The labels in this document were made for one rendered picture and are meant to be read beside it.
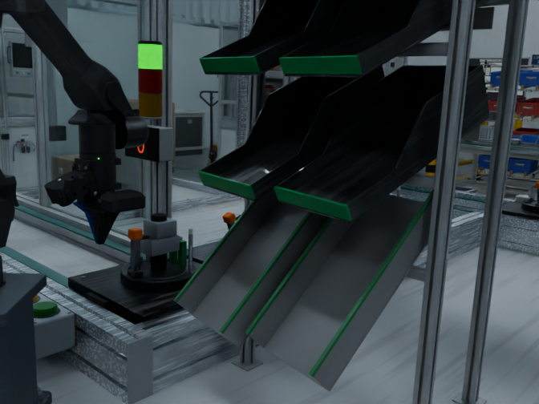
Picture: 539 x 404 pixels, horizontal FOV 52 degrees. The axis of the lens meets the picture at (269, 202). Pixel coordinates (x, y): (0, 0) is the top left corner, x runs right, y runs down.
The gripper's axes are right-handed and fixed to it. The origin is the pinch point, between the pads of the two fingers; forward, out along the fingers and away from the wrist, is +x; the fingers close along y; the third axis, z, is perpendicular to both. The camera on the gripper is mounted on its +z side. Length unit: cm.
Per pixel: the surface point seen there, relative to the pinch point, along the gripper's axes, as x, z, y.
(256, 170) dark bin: -11.8, -9.4, 26.9
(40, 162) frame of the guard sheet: 0, -26, -76
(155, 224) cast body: 1.4, -10.1, 1.6
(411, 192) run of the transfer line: 16, -155, -24
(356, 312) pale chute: 1.7, -4.4, 48.7
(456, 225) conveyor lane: 14, -105, 17
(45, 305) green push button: 12.4, 9.3, -1.3
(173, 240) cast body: 5.0, -13.8, 2.2
